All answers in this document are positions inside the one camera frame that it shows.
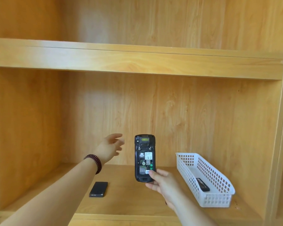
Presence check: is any person's right hand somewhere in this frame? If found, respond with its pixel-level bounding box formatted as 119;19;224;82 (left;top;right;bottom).
145;169;181;211

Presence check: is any person's left hand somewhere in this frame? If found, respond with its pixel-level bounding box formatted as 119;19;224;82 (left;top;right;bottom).
93;133;125;165

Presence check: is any black handheld scanner device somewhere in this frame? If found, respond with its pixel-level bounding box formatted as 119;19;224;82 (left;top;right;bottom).
134;134;157;183

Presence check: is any person's right forearm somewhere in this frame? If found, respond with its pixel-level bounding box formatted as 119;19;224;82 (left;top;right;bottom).
166;197;218;226

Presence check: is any person's left forearm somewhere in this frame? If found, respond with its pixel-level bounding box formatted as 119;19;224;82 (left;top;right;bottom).
0;158;98;226

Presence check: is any black battery cover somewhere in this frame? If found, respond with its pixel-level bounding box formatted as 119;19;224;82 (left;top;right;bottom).
196;178;210;192

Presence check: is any black flat battery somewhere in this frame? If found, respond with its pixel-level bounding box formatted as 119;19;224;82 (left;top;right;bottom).
89;182;108;198

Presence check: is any white plastic mesh basket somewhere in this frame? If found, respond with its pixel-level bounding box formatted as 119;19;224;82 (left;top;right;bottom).
175;152;236;208

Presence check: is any wooden shelf board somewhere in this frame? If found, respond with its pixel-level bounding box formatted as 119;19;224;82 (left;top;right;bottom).
0;38;283;80

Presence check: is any wooden shelving unit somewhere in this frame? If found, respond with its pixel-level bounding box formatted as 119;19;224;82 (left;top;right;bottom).
0;0;283;226

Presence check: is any dark red bead bracelet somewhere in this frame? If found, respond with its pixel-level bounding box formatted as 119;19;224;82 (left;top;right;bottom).
83;154;102;175

